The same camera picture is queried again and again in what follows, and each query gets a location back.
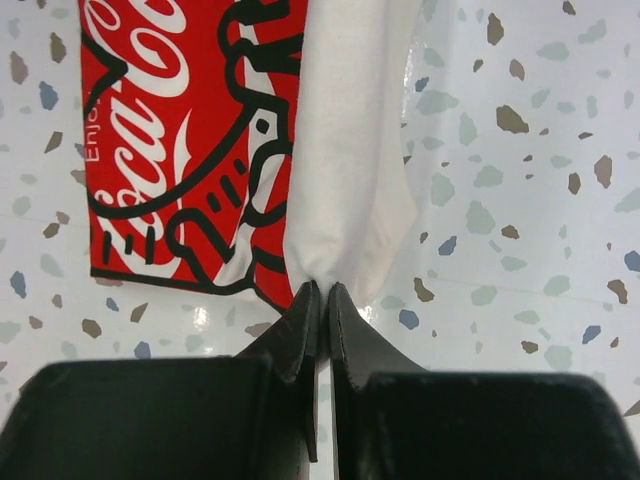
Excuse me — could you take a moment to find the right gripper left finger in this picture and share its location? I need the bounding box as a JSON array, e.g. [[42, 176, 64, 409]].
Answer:
[[1, 282, 320, 479]]

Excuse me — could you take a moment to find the white t shirt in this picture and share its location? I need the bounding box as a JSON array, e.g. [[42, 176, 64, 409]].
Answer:
[[79, 1, 419, 311]]

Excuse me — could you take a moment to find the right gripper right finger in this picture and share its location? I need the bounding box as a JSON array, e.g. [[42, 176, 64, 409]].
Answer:
[[326, 284, 639, 479]]

